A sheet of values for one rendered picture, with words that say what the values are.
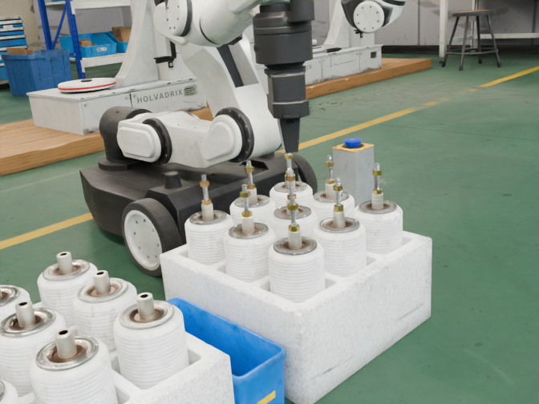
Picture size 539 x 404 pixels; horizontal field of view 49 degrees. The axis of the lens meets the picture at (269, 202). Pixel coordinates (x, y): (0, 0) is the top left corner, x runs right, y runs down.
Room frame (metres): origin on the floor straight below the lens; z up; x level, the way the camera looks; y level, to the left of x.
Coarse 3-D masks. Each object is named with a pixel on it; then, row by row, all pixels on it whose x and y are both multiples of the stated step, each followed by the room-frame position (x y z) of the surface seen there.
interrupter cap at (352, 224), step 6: (324, 222) 1.02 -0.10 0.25; (330, 222) 1.02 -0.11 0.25; (348, 222) 1.01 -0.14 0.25; (354, 222) 1.01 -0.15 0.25; (324, 228) 0.98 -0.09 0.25; (330, 228) 0.98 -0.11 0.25; (336, 228) 0.98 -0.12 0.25; (342, 228) 0.98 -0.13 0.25; (348, 228) 0.98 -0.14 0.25; (354, 228) 0.97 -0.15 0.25
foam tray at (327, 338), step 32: (160, 256) 1.10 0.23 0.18; (384, 256) 1.01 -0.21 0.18; (416, 256) 1.04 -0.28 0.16; (192, 288) 1.02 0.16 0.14; (224, 288) 0.95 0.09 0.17; (256, 288) 0.92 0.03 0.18; (352, 288) 0.91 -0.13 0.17; (384, 288) 0.97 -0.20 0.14; (416, 288) 1.04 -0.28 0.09; (256, 320) 0.89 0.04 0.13; (288, 320) 0.83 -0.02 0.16; (320, 320) 0.85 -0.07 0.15; (352, 320) 0.90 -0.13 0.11; (384, 320) 0.97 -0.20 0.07; (416, 320) 1.04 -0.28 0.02; (288, 352) 0.84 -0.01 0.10; (320, 352) 0.84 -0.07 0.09; (352, 352) 0.90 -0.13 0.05; (288, 384) 0.84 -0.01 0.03; (320, 384) 0.84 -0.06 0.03
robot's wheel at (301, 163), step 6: (294, 156) 1.75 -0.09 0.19; (300, 156) 1.76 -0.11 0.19; (294, 162) 1.73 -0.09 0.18; (300, 162) 1.73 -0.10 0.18; (306, 162) 1.74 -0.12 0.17; (300, 168) 1.71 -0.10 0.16; (306, 168) 1.72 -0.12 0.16; (312, 168) 1.74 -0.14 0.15; (300, 174) 1.71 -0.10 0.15; (306, 174) 1.71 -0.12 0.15; (312, 174) 1.72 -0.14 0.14; (300, 180) 1.71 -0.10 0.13; (306, 180) 1.70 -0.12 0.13; (312, 180) 1.71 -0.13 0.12; (312, 186) 1.71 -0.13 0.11; (312, 192) 1.71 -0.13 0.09
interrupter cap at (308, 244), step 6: (282, 240) 0.95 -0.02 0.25; (288, 240) 0.95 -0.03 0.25; (306, 240) 0.94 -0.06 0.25; (312, 240) 0.94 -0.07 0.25; (276, 246) 0.92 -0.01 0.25; (282, 246) 0.92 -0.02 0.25; (288, 246) 0.93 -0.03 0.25; (306, 246) 0.92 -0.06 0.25; (312, 246) 0.91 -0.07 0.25; (282, 252) 0.89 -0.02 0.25; (288, 252) 0.89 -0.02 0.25; (294, 252) 0.89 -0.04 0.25; (300, 252) 0.89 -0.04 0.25; (306, 252) 0.89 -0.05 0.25
